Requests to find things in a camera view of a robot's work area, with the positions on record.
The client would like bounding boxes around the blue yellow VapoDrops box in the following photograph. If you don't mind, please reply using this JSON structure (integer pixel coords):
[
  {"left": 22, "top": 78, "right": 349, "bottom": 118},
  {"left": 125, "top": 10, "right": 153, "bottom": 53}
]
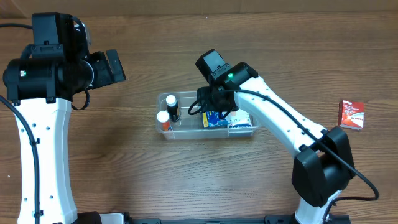
[{"left": 202, "top": 111, "right": 229, "bottom": 129}]

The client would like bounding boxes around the white and navy medicine box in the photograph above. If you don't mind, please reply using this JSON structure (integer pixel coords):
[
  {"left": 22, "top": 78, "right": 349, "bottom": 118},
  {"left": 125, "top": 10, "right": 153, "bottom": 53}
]
[{"left": 226, "top": 109, "right": 252, "bottom": 128}]

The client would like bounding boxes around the black bottle white cap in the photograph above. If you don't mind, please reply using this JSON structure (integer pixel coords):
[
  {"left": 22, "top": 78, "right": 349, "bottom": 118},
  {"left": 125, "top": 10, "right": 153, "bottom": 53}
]
[{"left": 165, "top": 95, "right": 180, "bottom": 122}]

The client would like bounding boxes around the orange tube white cap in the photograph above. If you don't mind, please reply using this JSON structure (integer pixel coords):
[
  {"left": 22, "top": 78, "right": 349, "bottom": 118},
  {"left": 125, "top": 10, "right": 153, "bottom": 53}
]
[{"left": 157, "top": 111, "right": 172, "bottom": 131}]

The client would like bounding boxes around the red medicine box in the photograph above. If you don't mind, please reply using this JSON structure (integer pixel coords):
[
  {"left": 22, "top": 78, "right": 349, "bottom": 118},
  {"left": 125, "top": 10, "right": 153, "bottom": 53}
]
[{"left": 338, "top": 100, "right": 364, "bottom": 130}]

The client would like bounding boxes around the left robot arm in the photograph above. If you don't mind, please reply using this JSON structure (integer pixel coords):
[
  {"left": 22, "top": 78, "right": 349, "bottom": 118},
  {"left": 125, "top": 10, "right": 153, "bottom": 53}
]
[{"left": 1, "top": 12, "right": 131, "bottom": 224}]

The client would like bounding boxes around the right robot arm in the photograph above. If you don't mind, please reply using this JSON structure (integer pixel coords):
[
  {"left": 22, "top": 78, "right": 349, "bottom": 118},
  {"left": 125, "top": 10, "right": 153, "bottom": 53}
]
[{"left": 195, "top": 49, "right": 355, "bottom": 223}]

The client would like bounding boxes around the clear plastic container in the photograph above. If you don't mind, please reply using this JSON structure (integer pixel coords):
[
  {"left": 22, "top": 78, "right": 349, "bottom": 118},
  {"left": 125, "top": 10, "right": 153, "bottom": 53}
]
[{"left": 156, "top": 91, "right": 261, "bottom": 140}]

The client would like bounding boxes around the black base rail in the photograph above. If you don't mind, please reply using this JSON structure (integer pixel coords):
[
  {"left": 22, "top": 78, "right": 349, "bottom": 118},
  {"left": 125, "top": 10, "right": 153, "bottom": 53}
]
[{"left": 73, "top": 212, "right": 297, "bottom": 224}]

